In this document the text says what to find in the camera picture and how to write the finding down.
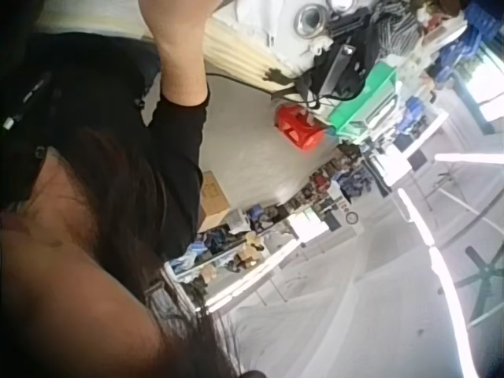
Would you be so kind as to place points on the stack of blue crates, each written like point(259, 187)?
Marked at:
point(468, 35)

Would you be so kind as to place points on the shelf of mixed goods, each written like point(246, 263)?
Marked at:
point(275, 220)

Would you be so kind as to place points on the empty round metal tin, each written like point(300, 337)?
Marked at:
point(311, 16)
point(340, 4)

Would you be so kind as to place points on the green plastic tray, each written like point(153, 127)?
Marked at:
point(370, 94)

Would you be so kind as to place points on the red plastic stool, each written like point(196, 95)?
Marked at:
point(299, 128)

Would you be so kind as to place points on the brown cardboard box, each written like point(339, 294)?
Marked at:
point(212, 197)

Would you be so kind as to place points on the black white checkered cloth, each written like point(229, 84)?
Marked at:
point(395, 29)

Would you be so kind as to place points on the black ceiling fan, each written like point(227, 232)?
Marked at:
point(484, 271)

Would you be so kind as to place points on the cream tape table edge padding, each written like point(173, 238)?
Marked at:
point(236, 47)

